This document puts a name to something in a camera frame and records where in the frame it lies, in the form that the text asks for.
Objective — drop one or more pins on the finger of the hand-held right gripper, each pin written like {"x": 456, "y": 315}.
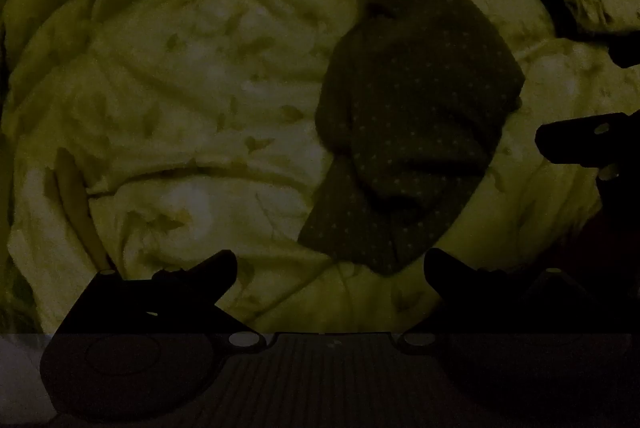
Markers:
{"x": 570, "y": 140}
{"x": 627, "y": 53}

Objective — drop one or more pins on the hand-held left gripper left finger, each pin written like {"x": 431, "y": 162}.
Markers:
{"x": 224, "y": 265}

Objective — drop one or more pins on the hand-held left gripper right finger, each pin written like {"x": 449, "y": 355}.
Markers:
{"x": 437, "y": 265}

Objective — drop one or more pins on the dark dotted small garment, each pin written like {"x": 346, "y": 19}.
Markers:
{"x": 415, "y": 108}

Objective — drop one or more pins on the light printed blanket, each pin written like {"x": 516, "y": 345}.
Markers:
{"x": 175, "y": 83}

